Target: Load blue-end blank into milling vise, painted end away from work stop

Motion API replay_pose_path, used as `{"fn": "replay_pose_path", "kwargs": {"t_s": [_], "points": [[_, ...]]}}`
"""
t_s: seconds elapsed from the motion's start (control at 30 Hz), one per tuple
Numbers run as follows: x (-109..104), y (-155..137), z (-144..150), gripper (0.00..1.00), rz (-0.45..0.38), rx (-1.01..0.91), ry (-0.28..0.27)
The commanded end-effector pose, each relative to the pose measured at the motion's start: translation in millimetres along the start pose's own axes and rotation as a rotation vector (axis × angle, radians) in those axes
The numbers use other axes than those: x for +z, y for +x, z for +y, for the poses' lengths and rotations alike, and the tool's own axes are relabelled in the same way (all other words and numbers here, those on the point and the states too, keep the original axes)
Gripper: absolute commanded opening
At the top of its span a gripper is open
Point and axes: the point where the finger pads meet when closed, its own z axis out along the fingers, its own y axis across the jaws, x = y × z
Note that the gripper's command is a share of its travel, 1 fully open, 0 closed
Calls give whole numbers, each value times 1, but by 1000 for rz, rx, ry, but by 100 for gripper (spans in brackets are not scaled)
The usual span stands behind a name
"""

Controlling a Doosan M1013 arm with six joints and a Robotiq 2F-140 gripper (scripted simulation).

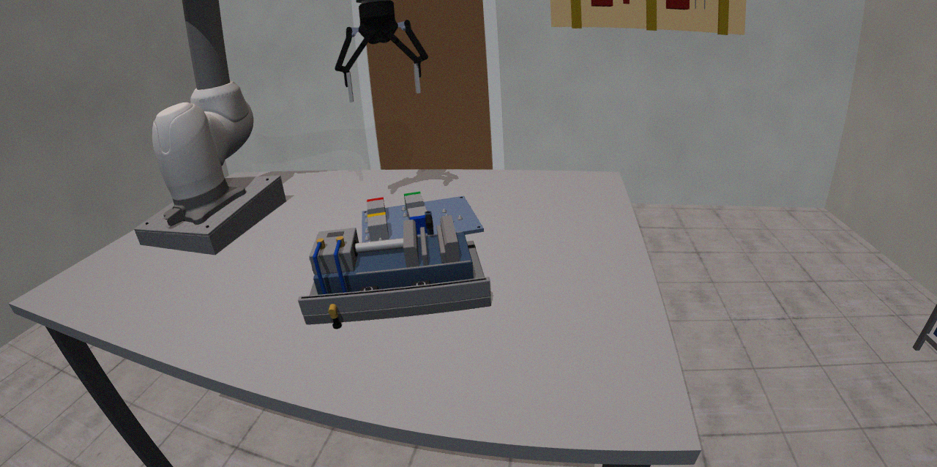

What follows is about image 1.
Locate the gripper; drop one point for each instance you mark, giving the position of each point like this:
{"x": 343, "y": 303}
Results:
{"x": 378, "y": 24}

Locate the grey flat bar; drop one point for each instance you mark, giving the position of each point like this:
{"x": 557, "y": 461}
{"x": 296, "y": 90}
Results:
{"x": 424, "y": 247}
{"x": 441, "y": 245}

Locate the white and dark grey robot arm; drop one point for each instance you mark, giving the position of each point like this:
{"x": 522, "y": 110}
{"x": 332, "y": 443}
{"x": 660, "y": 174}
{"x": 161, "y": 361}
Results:
{"x": 192, "y": 140}

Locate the grey metal blank with green end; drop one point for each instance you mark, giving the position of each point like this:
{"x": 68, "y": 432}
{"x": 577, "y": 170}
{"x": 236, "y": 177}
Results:
{"x": 413, "y": 200}

